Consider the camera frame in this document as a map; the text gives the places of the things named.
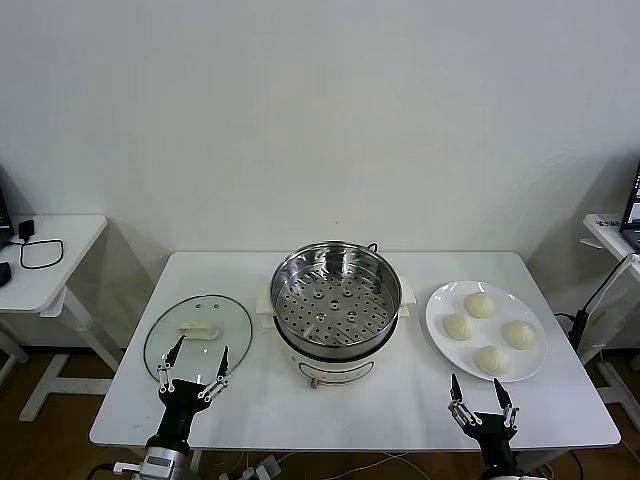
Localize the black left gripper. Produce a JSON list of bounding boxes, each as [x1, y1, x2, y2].
[[144, 334, 232, 455]]

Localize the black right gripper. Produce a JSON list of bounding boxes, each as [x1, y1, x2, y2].
[[447, 373, 521, 471]]

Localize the white steamed baozi bun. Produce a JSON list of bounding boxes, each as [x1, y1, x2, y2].
[[472, 345, 513, 376], [464, 291, 497, 320], [443, 313, 476, 342], [501, 320, 539, 350]]

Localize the perforated steel steamer basket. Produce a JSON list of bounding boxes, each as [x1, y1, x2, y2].
[[269, 240, 403, 361]]

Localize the white round plate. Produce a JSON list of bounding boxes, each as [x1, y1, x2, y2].
[[424, 279, 549, 384]]

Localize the white power strip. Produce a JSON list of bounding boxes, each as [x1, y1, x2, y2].
[[219, 452, 281, 480]]

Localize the white side table with adapter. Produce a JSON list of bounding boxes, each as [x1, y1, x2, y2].
[[0, 214, 126, 424]]

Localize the white side table with laptop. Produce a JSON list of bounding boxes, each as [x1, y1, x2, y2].
[[579, 213, 640, 406]]

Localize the black monitor edge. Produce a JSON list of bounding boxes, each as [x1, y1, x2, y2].
[[0, 164, 15, 241]]

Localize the glass lid with white handle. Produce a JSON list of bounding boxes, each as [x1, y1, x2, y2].
[[143, 293, 254, 385]]

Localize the black cable with plug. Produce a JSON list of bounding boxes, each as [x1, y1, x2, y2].
[[553, 272, 616, 366]]

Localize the black looped cable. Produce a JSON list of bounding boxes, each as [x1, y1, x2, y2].
[[0, 238, 65, 271]]

